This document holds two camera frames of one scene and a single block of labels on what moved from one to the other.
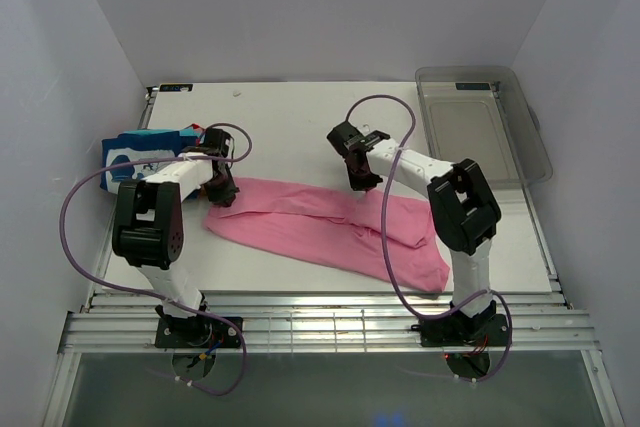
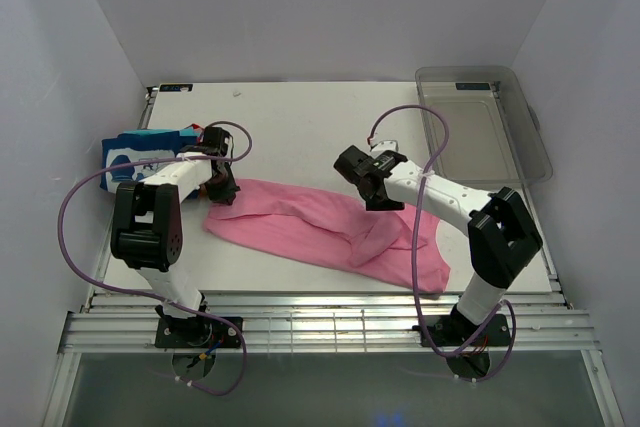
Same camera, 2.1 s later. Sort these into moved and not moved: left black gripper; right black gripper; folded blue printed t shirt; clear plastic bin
Moved: right black gripper
Not moved: clear plastic bin; left black gripper; folded blue printed t shirt
